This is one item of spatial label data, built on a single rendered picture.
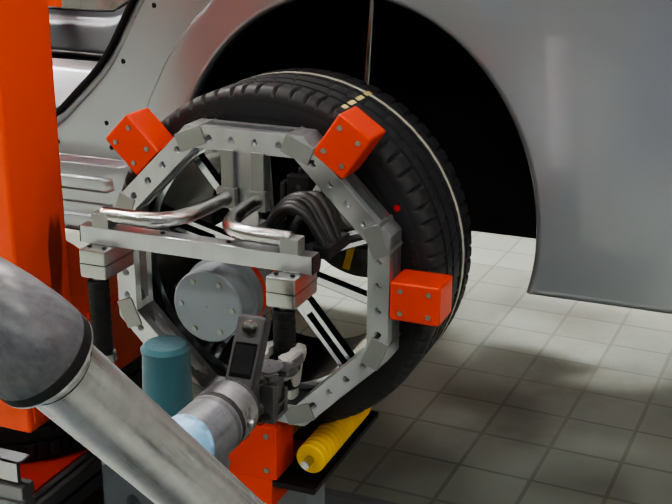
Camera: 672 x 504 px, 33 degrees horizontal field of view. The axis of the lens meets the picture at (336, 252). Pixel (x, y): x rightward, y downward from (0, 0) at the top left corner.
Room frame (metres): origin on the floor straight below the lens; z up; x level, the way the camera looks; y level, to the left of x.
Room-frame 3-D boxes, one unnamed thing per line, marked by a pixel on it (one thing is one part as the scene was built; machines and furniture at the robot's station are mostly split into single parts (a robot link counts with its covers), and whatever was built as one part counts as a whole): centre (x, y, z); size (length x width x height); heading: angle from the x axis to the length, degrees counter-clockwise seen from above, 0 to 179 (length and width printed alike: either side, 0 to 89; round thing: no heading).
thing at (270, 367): (1.54, 0.13, 0.80); 0.12 x 0.08 x 0.09; 158
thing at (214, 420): (1.39, 0.19, 0.81); 0.12 x 0.09 x 0.10; 158
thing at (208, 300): (1.87, 0.18, 0.85); 0.21 x 0.14 x 0.14; 158
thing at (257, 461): (1.97, 0.13, 0.48); 0.16 x 0.12 x 0.17; 158
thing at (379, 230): (1.93, 0.15, 0.85); 0.54 x 0.07 x 0.54; 68
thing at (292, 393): (1.65, 0.08, 0.83); 0.04 x 0.04 x 0.16
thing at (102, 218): (1.86, 0.29, 1.03); 0.19 x 0.18 x 0.11; 158
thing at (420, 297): (1.82, -0.15, 0.85); 0.09 x 0.08 x 0.07; 68
